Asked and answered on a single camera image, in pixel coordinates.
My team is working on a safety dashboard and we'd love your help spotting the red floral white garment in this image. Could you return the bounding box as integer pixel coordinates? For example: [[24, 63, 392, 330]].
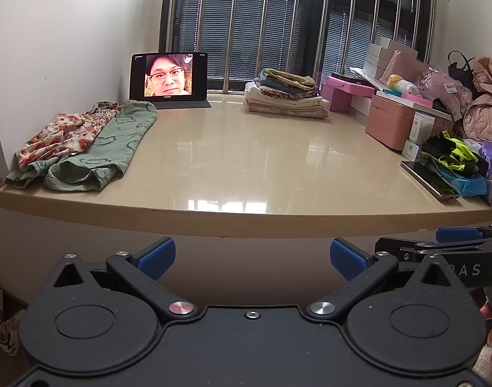
[[17, 102, 123, 171]]

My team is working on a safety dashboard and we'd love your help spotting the barred window with blinds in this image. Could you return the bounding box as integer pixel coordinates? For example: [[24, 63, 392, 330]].
[[165, 0, 434, 97]]

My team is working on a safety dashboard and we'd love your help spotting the stack of folded clothes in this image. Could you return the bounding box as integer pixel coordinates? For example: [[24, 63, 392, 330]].
[[243, 68, 330, 119]]

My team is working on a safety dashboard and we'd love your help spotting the green patterned garment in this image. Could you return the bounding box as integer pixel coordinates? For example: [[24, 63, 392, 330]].
[[5, 101, 158, 193]]

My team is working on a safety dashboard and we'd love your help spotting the white flat board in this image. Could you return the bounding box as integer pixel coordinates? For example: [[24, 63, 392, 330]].
[[375, 91, 454, 122]]

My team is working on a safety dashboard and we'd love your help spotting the neon yellow black garment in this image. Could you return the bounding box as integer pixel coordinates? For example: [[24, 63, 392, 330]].
[[421, 131, 490, 178]]

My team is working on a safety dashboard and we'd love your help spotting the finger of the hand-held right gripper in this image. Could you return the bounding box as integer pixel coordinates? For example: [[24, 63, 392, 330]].
[[436, 224, 492, 247], [374, 236, 492, 263]]

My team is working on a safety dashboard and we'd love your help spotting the clear plastic wrapped sheet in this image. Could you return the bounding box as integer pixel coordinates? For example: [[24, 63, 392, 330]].
[[349, 66, 388, 89]]

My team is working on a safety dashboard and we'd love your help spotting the black handbag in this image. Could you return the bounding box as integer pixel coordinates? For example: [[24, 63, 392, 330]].
[[448, 50, 476, 79]]

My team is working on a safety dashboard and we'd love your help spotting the small white green box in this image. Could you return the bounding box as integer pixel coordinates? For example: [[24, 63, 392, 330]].
[[402, 139, 422, 161]]

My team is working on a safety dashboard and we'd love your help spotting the yellow white plush toy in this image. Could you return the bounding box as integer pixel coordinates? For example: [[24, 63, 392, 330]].
[[387, 74, 416, 93]]

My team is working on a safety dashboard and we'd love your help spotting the pink paper bag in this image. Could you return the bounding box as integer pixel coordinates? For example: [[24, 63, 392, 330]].
[[379, 50, 430, 89]]

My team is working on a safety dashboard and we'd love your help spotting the pink plastic dish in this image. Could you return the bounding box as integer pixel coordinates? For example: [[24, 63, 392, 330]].
[[402, 92, 434, 109]]

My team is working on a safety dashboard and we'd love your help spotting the red floral dark fabric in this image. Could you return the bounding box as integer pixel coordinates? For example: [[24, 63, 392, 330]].
[[0, 278, 29, 357]]

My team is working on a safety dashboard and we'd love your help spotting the tall white box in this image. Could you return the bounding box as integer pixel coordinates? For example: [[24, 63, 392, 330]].
[[409, 112, 436, 146]]

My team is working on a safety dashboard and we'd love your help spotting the pink padded jacket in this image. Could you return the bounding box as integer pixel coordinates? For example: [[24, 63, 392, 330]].
[[463, 56, 492, 146]]

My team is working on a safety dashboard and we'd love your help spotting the teal blue bag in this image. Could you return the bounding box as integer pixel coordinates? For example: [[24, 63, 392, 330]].
[[431, 161, 488, 198]]

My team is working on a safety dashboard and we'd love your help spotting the magenta pink box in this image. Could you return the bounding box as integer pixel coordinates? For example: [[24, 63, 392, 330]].
[[326, 75, 378, 98], [320, 84, 353, 114]]

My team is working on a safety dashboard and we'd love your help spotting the large salmon pink storage box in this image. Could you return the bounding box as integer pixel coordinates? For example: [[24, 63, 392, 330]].
[[365, 94, 418, 152]]

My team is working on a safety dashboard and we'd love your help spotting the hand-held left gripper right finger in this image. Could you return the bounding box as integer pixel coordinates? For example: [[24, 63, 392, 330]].
[[306, 238, 458, 325]]

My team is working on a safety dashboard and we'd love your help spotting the tablet in black folio case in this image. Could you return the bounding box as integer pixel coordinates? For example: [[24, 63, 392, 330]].
[[129, 52, 212, 110]]

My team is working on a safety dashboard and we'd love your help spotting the person's right hand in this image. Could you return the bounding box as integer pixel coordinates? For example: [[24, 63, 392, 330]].
[[477, 300, 492, 349]]

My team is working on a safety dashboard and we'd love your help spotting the black flat box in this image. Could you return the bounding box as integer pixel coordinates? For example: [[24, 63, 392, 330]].
[[330, 73, 369, 86]]

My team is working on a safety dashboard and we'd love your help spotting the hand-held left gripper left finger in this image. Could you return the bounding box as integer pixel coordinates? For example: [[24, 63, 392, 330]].
[[48, 237, 199, 325]]

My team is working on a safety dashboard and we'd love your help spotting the stack of pale cardboard boxes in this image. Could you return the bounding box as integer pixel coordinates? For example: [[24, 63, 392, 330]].
[[363, 36, 420, 81]]

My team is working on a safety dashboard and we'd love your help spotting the silver edged smartphone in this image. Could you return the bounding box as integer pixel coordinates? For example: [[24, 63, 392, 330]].
[[400, 160, 461, 202]]

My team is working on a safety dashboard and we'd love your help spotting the pink garment in plastic wrap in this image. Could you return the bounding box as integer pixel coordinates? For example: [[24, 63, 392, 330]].
[[417, 68, 472, 109]]

